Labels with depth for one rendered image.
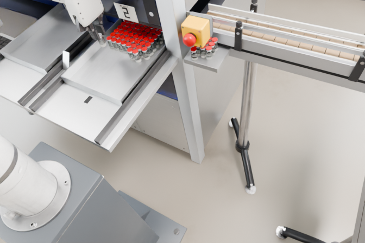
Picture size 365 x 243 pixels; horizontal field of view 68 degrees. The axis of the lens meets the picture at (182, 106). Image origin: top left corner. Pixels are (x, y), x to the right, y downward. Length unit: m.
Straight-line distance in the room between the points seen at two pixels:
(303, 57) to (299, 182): 0.94
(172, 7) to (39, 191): 0.60
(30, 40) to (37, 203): 0.73
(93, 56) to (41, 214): 0.56
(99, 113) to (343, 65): 0.74
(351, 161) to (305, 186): 0.31
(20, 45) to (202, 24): 0.78
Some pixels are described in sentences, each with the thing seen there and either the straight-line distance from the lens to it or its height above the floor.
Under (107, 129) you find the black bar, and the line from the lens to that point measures 0.81.
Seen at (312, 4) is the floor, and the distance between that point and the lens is 2.83.
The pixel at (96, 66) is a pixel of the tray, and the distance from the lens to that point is 1.03.
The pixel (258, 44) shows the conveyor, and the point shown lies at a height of 0.93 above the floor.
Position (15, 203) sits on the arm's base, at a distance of 0.76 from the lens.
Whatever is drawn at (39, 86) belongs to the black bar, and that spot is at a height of 0.90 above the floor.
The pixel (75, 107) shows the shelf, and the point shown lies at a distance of 0.94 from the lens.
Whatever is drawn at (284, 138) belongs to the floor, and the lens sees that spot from 1.81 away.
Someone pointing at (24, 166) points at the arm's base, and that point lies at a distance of 0.71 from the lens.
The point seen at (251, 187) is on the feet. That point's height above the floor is 0.04.
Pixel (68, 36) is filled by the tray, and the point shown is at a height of 0.88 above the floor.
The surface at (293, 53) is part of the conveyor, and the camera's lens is 0.91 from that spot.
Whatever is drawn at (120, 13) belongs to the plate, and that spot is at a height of 1.01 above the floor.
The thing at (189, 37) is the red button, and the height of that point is 1.01.
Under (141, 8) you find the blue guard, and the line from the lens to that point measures 0.92.
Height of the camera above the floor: 1.53
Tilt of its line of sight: 53 degrees down
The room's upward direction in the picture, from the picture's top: 12 degrees counter-clockwise
